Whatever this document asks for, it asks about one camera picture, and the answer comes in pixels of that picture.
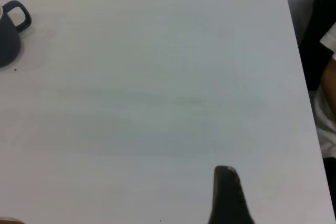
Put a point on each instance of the seated person in white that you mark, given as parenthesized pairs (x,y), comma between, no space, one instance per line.
(317,24)

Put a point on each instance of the white shirt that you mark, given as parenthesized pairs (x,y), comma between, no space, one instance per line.
(326,127)

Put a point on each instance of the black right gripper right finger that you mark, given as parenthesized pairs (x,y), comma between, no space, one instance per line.
(228,200)

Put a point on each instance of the dark grey cup white inside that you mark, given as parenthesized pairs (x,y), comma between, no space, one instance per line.
(9,40)

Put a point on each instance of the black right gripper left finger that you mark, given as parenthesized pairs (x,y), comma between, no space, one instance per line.
(9,221)

